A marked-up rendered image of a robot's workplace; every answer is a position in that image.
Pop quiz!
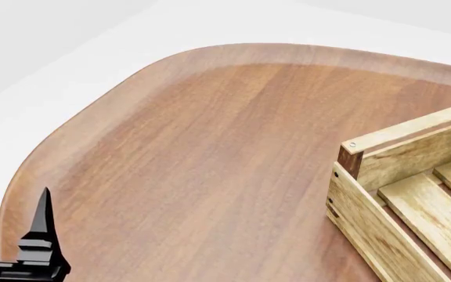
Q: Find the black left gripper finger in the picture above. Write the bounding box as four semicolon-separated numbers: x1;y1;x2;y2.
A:
47;192;60;236
31;186;50;234

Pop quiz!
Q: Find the light wooden slatted crate tray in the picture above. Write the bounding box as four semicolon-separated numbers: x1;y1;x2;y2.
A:
326;99;451;282

